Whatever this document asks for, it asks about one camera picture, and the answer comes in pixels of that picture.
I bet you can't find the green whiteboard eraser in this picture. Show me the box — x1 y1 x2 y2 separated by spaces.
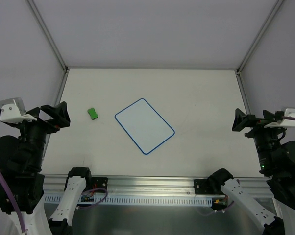
87 108 98 120

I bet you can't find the blue-framed small whiteboard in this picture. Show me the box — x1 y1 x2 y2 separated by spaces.
115 98 175 155

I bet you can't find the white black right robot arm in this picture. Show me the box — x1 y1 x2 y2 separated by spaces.
206 108 295 235

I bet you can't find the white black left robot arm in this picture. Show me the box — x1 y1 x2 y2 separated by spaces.
0 98 93 235

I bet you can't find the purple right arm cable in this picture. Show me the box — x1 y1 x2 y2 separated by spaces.
197 116 295 217

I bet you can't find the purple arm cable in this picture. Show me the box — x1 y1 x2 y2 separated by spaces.
197 116 295 217
0 107 108 235

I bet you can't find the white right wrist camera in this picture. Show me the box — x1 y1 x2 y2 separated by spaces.
265 108 295 128

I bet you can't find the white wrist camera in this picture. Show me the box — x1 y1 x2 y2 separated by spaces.
0 97 37 124
265 108 295 128

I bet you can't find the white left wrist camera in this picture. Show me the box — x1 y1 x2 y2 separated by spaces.
0 97 37 124

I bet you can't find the aluminium front rail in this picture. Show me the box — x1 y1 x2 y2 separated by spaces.
42 173 285 198

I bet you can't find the aluminium corner frame post right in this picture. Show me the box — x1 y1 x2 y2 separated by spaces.
236 0 285 74

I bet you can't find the aluminium corner frame post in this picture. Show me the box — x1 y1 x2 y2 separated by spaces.
236 0 285 74
25 0 68 72

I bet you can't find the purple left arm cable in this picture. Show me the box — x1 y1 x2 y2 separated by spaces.
0 107 108 235

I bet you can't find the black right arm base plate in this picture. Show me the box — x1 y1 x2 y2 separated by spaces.
193 178 223 195

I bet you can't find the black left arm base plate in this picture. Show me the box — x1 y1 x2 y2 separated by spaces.
91 176 108 193

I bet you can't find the aluminium corner frame post left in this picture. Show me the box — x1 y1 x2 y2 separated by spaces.
25 0 68 72

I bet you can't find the white slotted cable duct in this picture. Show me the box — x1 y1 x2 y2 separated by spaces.
44 193 213 207

